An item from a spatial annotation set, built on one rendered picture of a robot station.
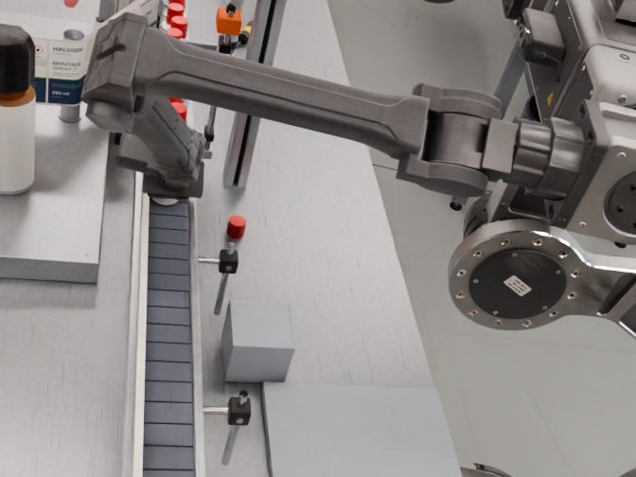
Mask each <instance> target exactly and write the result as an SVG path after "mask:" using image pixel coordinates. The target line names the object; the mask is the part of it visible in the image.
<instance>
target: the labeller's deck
mask: <svg viewBox="0 0 636 477"><path fill-rule="evenodd" d="M0 24H6V25H12V26H20V27H22V28H23V30H24V31H26V32H27V33H29V34H30V36H31V37H41V38H50V39H61V40H63V33H64V32H65V31H66V30H67V29H77V30H80V31H81V32H83V34H84V38H85V37H86V36H87V35H88V34H90V33H91V32H92V31H93V30H95V25H94V24H87V23H81V22H73V21H66V20H60V19H53V18H45V17H39V16H32V15H24V14H18V13H11V12H4V11H0ZM86 108H87V104H86V103H84V102H82V103H81V104H80V112H81V114H82V118H81V121H79V122H77V123H66V122H63V121H61V120H60V119H59V117H58V113H59V111H60V110H61V106H56V105H43V104H35V152H34V176H35V181H34V184H33V186H32V187H31V188H30V189H28V190H27V191H25V192H22V193H19V194H13V195H4V194H0V277H8V278H23V279H37V280H50V281H64V282H79V283H93V284H96V283H97V275H98V264H99V253H100V242H101V230H102V219H103V207H104V196H105V185H106V173H107V162H108V150H109V139H110V131H108V130H104V129H101V128H98V127H97V126H96V125H95V124H94V123H93V122H92V121H91V120H90V119H88V118H87V117H86V116H85V112H86Z"/></svg>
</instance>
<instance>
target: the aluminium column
mask: <svg viewBox="0 0 636 477"><path fill-rule="evenodd" d="M286 4H287V0H256V8H255V13H254V18H253V22H252V27H251V32H250V37H249V43H248V47H247V52H246V57H245V60H249V61H252V62H259V63H263V64H267V65H270V66H273V63H274V55H275V51H276V47H277V43H278V38H279V33H280V29H281V25H282V21H283V16H284V12H285V7H286ZM260 119H261V118H260V117H256V116H252V115H246V114H242V113H238V112H235V114H234V119H233V125H232V130H231V134H230V139H229V144H228V149H227V153H226V158H225V163H224V169H223V174H222V178H223V187H224V188H234V189H243V190H245V188H246V184H247V180H248V175H249V171H250V166H251V163H252V158H253V154H254V149H255V145H256V137H257V133H258V128H259V124H260Z"/></svg>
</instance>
